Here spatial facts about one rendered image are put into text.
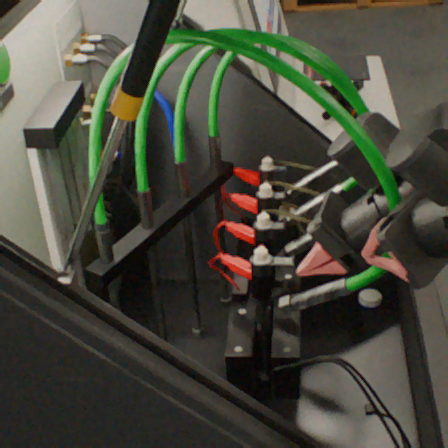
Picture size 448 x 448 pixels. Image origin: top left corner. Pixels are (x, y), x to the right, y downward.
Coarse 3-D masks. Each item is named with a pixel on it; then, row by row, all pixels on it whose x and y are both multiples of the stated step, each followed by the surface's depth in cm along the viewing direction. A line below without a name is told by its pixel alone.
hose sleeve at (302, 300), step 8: (344, 280) 79; (320, 288) 81; (328, 288) 80; (336, 288) 79; (344, 288) 78; (296, 296) 83; (304, 296) 82; (312, 296) 81; (320, 296) 80; (328, 296) 80; (336, 296) 80; (296, 304) 83; (304, 304) 82; (312, 304) 82
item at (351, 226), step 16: (336, 208) 85; (352, 208) 83; (368, 208) 81; (320, 224) 82; (336, 224) 83; (352, 224) 82; (368, 224) 81; (336, 240) 83; (352, 240) 83; (352, 256) 84
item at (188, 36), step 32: (192, 32) 71; (288, 64) 69; (320, 96) 68; (96, 128) 84; (352, 128) 68; (96, 160) 87; (384, 160) 69; (384, 192) 70; (96, 224) 92; (384, 256) 74; (352, 288) 78
